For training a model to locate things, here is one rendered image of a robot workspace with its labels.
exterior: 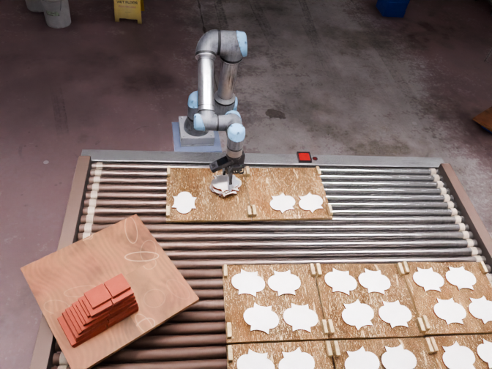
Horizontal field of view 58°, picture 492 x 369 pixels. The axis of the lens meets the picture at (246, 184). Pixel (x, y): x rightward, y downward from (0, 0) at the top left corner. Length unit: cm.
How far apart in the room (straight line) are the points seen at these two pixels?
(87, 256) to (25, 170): 197
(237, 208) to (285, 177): 35
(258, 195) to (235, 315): 67
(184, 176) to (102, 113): 202
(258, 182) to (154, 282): 82
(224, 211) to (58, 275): 80
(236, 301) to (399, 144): 287
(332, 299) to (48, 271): 116
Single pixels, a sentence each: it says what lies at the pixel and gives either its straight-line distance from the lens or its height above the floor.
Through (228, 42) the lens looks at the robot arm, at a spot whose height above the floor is 155.
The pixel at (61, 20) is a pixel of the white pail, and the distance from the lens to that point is 544.
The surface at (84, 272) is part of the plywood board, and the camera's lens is 188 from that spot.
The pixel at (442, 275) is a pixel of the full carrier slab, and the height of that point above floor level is 94.
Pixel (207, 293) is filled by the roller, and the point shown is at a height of 92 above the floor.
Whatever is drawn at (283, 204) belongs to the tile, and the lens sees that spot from 223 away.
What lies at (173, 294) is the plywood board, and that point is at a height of 104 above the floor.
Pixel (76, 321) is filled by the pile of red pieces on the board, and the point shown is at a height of 113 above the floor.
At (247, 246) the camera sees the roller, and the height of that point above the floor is 91.
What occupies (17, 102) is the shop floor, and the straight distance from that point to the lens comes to 447.
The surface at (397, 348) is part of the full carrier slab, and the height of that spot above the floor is 95.
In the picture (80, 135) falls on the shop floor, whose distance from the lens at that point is 400.
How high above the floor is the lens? 262
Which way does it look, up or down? 47 degrees down
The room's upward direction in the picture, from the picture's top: 10 degrees clockwise
